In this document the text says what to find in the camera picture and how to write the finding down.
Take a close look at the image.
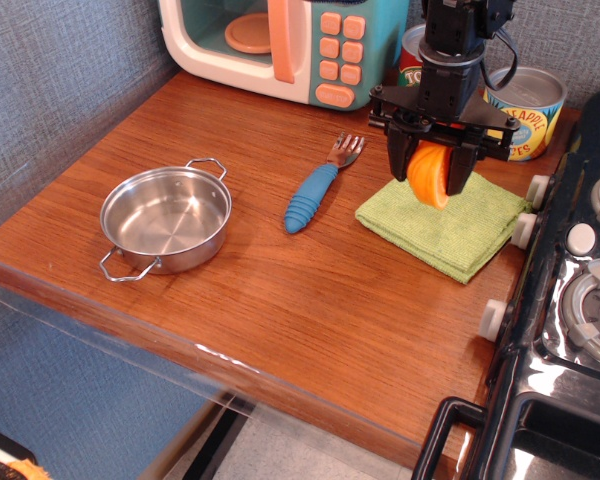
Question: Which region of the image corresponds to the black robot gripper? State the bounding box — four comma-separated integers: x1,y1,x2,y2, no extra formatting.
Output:
369,49,520,196

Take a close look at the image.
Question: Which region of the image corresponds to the orange plastic half orange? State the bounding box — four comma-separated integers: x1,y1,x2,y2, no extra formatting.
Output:
407,140,452,210

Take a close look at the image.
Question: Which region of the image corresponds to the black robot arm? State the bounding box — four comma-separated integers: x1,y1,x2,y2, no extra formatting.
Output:
369,1,520,196

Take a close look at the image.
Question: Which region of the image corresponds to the green folded cloth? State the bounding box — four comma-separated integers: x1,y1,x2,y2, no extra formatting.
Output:
355,173,531,284

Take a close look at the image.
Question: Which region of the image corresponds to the tomato sauce can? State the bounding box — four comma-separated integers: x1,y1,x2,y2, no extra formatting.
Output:
397,24,426,87

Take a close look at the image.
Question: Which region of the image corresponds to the white stove knob upper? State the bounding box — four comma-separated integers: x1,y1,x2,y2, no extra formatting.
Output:
525,175,551,210

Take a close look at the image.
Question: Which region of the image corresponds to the white stove knob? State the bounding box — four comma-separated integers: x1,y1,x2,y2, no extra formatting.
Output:
478,299,508,343
525,175,551,210
511,213,537,250

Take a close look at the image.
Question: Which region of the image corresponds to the pineapple slices can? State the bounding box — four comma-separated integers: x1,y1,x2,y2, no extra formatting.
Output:
483,67,567,161

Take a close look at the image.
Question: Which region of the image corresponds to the white stove knob middle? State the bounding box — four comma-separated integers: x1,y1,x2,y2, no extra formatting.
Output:
511,213,537,250

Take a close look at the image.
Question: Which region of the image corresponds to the teal toy microwave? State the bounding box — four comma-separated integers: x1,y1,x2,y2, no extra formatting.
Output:
158,0,409,111

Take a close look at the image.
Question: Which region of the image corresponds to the white stove knob lower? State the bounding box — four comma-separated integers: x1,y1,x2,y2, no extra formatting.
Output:
478,299,508,343

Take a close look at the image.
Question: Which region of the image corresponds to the small steel pan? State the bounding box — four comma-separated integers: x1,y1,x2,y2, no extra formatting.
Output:
99,157,232,283

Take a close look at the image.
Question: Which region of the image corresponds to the black toy stove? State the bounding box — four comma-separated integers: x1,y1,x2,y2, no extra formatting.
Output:
413,92,600,479

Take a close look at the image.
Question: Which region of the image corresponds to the orange fuzzy object corner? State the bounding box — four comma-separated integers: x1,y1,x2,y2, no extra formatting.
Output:
0,459,51,480

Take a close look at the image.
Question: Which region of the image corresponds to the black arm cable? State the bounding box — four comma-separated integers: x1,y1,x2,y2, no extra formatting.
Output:
479,27,520,93

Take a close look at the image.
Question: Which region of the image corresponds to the blue handled metal fork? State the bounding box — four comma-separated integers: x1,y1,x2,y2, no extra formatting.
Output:
284,132,365,234

